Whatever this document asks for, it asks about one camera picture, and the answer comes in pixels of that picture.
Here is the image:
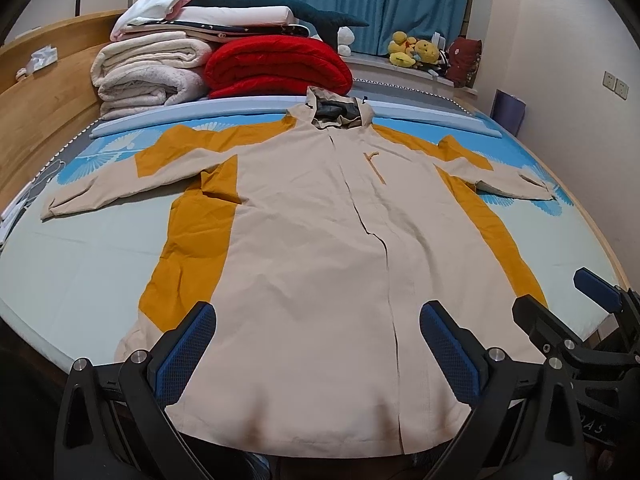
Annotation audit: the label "purple box by wall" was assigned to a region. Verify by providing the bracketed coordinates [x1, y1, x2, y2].
[490, 89, 526, 136]

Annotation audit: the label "white tissue on headboard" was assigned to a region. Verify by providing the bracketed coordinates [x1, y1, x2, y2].
[15, 44, 58, 81]

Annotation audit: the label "dark teal shark plush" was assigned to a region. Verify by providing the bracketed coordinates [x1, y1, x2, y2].
[189, 0, 369, 50]

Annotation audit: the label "red folded blanket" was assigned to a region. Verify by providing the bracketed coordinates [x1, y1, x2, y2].
[203, 35, 352, 99]

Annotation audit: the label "cream folded blanket stack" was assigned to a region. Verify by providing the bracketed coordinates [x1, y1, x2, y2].
[90, 32, 213, 120]

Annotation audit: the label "beige and orange jacket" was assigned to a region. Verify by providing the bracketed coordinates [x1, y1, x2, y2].
[41, 88, 553, 458]

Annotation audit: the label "white folded bedding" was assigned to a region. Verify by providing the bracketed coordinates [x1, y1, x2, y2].
[110, 0, 298, 41]

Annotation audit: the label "wall socket plate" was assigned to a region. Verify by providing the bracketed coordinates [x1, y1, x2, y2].
[614, 78, 629, 100]

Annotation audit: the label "yellow plush toys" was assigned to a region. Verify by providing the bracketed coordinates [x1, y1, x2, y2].
[387, 30, 440, 68]

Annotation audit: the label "wooden headboard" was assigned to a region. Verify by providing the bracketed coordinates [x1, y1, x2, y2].
[0, 10, 122, 207]

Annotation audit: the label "white plush toy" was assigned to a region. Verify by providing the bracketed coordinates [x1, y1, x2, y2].
[337, 26, 355, 58]

